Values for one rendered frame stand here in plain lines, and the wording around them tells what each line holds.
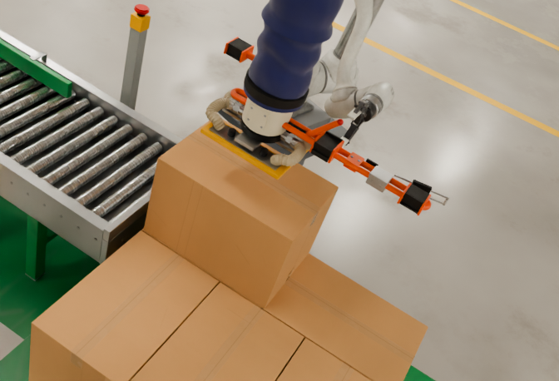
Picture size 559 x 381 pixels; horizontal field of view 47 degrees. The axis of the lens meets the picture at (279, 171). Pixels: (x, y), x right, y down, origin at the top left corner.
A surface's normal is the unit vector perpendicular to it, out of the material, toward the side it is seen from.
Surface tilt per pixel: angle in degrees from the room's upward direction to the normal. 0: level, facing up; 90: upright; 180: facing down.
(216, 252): 90
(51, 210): 90
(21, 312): 0
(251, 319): 0
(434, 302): 0
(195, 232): 90
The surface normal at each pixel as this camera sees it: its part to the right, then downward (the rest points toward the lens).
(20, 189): -0.47, 0.47
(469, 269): 0.27, -0.73
